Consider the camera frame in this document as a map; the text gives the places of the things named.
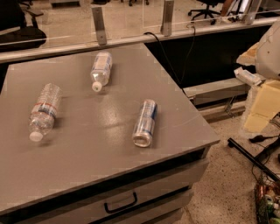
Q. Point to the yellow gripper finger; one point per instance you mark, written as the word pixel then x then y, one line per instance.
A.
pixel 248 58
pixel 262 106

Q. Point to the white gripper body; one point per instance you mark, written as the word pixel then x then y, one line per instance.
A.
pixel 269 57

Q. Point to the silver blue redbull can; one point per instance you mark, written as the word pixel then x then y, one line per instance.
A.
pixel 143 131

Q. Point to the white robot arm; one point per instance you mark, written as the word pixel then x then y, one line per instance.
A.
pixel 267 62

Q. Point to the clear bottle white label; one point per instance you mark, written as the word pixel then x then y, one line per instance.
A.
pixel 100 72

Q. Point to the clear ribbed water bottle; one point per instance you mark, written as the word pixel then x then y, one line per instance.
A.
pixel 44 112

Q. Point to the metal glass clamp right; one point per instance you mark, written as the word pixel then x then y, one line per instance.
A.
pixel 250 11

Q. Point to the metal glass clamp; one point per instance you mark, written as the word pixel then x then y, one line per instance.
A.
pixel 99 26
pixel 250 11
pixel 166 26

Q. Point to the black metal floor bar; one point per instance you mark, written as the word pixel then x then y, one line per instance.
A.
pixel 233 144

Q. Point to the black office chair background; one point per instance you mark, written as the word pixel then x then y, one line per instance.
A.
pixel 207 12

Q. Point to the metal glass clamp middle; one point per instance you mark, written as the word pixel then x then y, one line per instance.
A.
pixel 166 26

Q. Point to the bag of snacks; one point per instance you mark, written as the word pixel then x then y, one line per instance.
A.
pixel 267 201

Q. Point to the grey drawer cabinet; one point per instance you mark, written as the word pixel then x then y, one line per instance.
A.
pixel 162 189

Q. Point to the metal glass clamp left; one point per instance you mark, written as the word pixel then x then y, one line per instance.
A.
pixel 99 26

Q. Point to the black office chair left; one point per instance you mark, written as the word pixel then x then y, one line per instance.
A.
pixel 19 36

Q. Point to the black drawer handle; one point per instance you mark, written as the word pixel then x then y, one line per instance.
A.
pixel 120 202

